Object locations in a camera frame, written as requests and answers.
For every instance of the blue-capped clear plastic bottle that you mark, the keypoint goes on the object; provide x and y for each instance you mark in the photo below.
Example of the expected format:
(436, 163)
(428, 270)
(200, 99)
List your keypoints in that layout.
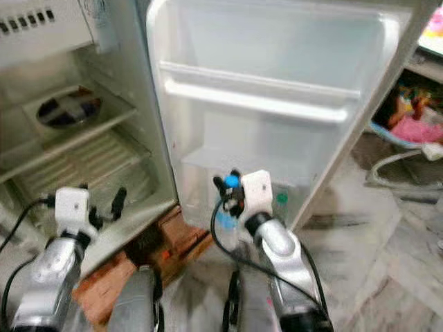
(232, 182)

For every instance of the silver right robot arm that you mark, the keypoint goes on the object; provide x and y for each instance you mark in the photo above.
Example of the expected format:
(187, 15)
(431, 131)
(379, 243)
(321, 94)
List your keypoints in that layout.
(280, 245)

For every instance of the white fridge shelf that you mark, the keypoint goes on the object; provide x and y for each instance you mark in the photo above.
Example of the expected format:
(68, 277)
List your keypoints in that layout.
(69, 142)

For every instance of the white fridge door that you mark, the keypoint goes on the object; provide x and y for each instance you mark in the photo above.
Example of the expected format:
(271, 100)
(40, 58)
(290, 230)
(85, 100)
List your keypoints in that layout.
(270, 41)

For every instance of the white fridge cabinet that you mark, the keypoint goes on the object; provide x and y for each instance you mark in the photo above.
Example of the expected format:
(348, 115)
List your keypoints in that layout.
(41, 55)

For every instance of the green-capped plastic bottle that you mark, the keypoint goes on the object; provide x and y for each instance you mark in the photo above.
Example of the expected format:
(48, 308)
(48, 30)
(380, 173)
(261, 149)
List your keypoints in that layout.
(281, 199)

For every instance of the slatted white crisper cover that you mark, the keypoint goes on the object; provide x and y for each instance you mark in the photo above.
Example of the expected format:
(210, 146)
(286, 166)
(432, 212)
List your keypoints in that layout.
(83, 162)

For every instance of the brown wooden pallet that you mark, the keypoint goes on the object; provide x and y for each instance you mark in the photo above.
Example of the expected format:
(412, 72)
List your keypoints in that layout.
(104, 290)

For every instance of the grey left robot leg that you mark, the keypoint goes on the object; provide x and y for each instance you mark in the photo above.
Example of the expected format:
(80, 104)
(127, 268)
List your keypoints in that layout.
(137, 304)

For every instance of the grey robot leg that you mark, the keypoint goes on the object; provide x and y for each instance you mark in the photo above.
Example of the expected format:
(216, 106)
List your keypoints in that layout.
(137, 304)
(256, 311)

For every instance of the dark bowl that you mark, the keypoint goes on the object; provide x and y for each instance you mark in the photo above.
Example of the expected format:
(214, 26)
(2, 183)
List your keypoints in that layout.
(69, 111)

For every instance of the grey right robot leg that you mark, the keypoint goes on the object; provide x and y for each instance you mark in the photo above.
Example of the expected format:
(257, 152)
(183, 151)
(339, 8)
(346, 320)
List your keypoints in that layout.
(256, 311)

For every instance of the baby bouncer seat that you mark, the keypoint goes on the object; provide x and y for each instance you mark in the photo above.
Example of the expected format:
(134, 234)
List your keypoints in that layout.
(387, 166)

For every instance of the small figure in pink dress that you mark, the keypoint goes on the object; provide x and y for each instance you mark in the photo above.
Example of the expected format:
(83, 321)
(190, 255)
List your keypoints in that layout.
(415, 128)

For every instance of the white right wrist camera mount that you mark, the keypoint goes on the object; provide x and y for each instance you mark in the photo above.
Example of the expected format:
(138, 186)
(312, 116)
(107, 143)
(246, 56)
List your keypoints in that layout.
(257, 190)

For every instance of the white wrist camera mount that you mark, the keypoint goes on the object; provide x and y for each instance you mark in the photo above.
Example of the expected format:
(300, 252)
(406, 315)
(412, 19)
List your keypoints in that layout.
(73, 207)
(257, 190)

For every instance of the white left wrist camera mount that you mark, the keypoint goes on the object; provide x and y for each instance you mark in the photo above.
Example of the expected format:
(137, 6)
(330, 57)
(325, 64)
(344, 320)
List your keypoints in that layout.
(73, 207)

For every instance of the white door shelf rail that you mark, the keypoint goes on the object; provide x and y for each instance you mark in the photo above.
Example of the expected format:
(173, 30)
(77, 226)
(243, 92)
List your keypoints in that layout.
(256, 100)

